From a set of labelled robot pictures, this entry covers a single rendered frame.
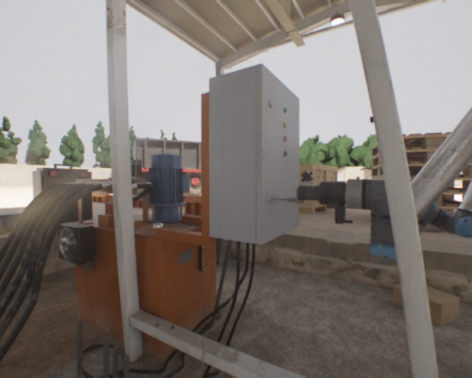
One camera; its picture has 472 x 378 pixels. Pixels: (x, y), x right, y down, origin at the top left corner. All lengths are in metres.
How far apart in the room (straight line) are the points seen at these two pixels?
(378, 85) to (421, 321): 0.53
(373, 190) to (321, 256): 1.68
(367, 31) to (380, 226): 0.48
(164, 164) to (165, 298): 0.75
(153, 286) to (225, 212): 0.56
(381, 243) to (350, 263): 1.58
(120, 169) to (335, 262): 1.88
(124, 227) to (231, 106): 0.70
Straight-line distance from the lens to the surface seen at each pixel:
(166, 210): 1.52
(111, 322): 1.62
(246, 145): 0.83
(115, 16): 1.31
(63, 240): 1.59
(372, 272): 2.31
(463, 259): 2.35
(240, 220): 0.84
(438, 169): 0.88
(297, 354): 1.45
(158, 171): 1.50
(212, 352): 1.04
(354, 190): 0.74
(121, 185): 1.14
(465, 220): 1.32
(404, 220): 0.63
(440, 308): 1.94
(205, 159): 0.92
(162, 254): 1.17
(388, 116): 0.63
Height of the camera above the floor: 0.86
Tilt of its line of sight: 2 degrees down
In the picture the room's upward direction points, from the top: straight up
